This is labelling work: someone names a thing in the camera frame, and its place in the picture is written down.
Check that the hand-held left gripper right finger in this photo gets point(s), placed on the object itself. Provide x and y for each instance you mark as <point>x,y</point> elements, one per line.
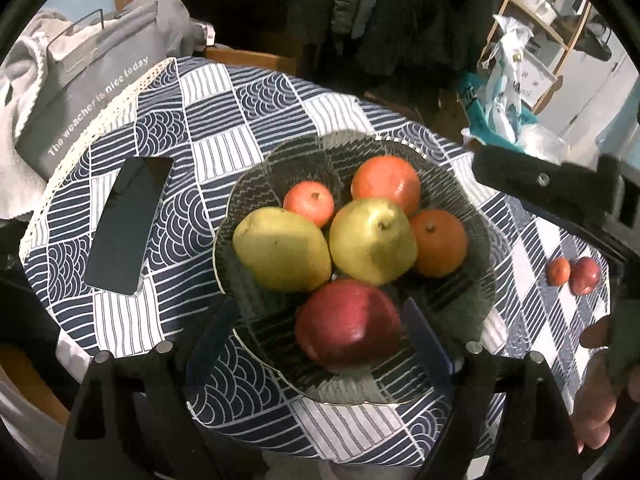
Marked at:
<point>425,342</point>

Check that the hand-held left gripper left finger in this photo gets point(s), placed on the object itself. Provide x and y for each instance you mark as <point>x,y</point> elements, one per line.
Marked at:
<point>215,332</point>

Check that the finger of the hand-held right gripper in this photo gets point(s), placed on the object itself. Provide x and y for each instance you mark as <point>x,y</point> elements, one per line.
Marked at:
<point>535,180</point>

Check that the dark glass fruit plate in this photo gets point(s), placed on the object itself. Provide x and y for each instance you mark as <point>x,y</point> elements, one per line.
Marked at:
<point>450,305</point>

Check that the red apple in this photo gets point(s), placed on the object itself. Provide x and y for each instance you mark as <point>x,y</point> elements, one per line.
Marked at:
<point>347,330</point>
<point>586,275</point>

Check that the small orange tangerine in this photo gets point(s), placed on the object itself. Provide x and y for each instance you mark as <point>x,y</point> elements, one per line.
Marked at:
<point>558,271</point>
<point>440,242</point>
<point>309,203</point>

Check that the yellow-green pear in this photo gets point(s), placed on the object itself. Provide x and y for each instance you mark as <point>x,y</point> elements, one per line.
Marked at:
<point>282,250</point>
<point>372,242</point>

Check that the person's right hand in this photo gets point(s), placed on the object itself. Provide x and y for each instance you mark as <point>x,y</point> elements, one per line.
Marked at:
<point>595,400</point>

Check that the clear plastic bag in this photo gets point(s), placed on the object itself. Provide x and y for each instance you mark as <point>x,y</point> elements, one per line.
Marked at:
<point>542,142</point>

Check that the white drawer cabinet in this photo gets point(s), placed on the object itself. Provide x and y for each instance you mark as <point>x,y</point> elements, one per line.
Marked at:
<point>537,77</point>

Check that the white printed plastic bag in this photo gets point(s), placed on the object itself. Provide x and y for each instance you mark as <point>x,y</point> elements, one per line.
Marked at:
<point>507,75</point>

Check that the black smartphone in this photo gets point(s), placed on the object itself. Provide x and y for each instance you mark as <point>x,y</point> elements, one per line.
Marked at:
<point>127,225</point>

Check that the large orange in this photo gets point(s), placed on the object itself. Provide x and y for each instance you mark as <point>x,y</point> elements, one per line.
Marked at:
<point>386,182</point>

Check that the wooden shelf rack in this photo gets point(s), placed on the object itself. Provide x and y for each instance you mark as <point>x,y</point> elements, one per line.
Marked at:
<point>570,25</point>

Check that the metal pot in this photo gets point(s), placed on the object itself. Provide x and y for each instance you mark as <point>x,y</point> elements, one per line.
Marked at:
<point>535,5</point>

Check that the black hanging coat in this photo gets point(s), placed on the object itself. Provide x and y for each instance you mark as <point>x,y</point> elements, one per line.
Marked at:
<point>425,15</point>

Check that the grey tote bag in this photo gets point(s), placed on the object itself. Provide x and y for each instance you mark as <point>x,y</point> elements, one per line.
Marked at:
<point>90,90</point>

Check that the cardboard box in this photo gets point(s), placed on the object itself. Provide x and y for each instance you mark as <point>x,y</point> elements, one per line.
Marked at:
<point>250,60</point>

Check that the dark hanging coat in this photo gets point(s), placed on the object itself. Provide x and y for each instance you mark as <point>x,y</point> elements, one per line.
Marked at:
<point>312,5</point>

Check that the light grey cloth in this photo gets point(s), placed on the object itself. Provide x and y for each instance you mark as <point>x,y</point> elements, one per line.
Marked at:
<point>20,110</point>

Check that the grey clothing pile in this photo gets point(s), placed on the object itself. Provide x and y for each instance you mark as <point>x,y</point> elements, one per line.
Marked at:
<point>175,20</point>

